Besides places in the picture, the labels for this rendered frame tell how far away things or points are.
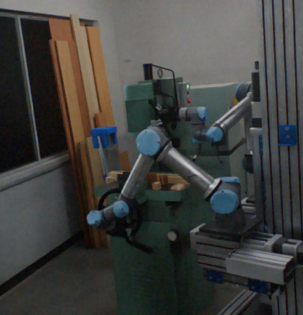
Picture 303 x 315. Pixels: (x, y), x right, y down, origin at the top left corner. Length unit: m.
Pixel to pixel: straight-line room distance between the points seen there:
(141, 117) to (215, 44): 2.48
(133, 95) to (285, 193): 1.04
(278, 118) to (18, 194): 2.34
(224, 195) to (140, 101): 0.94
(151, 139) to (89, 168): 2.24
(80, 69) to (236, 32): 1.66
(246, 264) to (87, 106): 2.82
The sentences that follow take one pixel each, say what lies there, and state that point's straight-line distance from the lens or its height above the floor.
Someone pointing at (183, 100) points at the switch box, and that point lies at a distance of 2.96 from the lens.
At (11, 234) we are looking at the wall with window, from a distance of 3.83.
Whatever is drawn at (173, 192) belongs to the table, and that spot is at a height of 0.89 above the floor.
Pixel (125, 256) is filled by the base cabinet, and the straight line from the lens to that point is 2.93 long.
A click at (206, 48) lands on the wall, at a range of 5.09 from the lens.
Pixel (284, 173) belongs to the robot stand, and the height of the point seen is 1.05.
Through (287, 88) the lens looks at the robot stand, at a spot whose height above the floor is 1.44.
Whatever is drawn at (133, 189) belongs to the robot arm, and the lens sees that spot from 2.28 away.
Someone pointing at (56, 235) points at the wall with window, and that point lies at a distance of 4.33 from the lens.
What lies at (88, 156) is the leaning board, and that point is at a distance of 4.19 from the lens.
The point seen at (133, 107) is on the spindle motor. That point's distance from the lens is 2.72.
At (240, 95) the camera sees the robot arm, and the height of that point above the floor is 1.39.
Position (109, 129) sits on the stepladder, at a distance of 3.68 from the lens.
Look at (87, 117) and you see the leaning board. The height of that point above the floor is 1.19.
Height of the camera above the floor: 1.58
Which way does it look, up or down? 10 degrees down
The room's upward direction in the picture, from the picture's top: 6 degrees counter-clockwise
